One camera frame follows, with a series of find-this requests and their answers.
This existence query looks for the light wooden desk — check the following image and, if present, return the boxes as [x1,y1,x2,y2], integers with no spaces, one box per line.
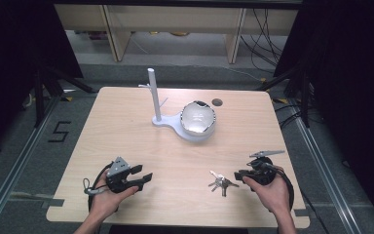
[54,3,300,65]

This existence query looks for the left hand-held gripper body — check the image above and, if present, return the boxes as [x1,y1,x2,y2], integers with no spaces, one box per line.
[105,156,140,195]

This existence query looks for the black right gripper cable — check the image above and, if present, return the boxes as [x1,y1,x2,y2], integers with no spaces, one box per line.
[258,161,296,213]

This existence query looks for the black curtain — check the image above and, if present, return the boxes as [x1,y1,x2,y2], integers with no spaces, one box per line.
[273,0,374,232]
[0,0,85,162]

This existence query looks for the white floor cable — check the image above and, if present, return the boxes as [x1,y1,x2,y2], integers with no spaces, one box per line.
[219,63,265,83]

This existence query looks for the aluminium floor rail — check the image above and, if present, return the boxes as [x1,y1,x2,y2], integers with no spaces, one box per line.
[292,112,364,234]
[0,97,62,234]

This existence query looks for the person's right hand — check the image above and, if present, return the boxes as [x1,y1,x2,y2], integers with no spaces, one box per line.
[242,167,292,216]

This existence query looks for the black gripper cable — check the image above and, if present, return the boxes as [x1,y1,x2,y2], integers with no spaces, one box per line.
[87,161,115,213]
[258,161,296,213]

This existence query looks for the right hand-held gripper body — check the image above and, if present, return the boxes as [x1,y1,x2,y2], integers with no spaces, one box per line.
[246,149,286,186]

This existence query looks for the person's left hand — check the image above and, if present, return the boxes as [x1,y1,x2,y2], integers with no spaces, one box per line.
[89,184,140,220]

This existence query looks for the black floor cables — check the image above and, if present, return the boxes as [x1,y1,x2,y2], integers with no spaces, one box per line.
[272,102,307,131]

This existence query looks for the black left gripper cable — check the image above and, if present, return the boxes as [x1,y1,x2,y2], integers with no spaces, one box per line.
[87,161,115,213]

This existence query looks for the black metal stand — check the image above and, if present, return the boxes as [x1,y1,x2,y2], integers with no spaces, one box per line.
[255,63,314,129]
[32,63,95,129]

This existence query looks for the bunch of silver keys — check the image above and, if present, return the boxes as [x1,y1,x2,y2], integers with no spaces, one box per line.
[207,170,241,198]

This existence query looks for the hanging black cables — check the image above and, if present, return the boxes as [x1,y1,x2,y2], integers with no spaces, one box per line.
[239,7,290,75]

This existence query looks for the grey strap loop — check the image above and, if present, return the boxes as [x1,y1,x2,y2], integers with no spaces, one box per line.
[83,176,109,196]

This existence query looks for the white key stand with pole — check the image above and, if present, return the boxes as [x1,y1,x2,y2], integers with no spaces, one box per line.
[137,67,217,143]

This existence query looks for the silver white bowl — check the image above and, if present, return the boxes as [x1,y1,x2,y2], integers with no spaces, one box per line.
[179,99,217,137]

